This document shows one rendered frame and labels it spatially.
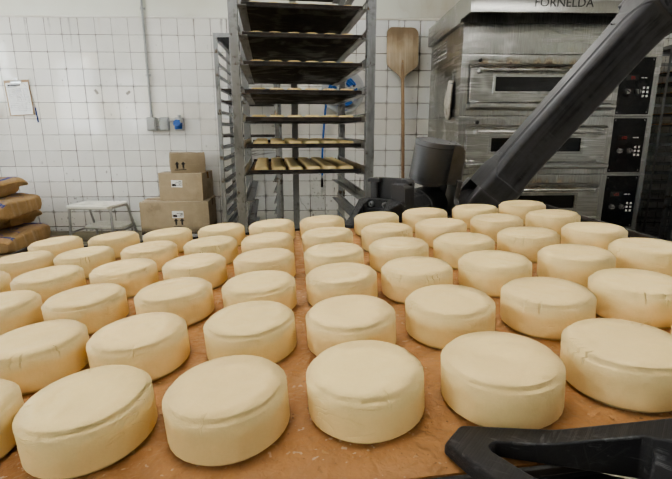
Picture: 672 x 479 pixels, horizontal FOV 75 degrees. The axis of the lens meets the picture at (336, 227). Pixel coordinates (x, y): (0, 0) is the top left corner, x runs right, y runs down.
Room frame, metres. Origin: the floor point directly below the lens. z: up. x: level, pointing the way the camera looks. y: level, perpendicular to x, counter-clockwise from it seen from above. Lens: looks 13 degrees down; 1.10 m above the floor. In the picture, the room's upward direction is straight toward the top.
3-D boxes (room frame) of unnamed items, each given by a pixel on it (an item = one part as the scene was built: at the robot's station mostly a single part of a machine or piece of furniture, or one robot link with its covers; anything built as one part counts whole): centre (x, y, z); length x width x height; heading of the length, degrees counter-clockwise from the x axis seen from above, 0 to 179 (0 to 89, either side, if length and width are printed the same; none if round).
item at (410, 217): (0.49, -0.10, 1.00); 0.05 x 0.05 x 0.02
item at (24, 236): (3.69, 2.84, 0.19); 0.72 x 0.42 x 0.15; 6
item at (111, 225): (3.96, 2.14, 0.23); 0.45 x 0.45 x 0.46; 84
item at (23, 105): (4.27, 2.96, 1.37); 0.27 x 0.02 x 0.40; 92
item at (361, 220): (0.48, -0.05, 1.00); 0.05 x 0.05 x 0.02
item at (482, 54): (3.80, -1.66, 1.01); 1.56 x 1.20 x 2.01; 92
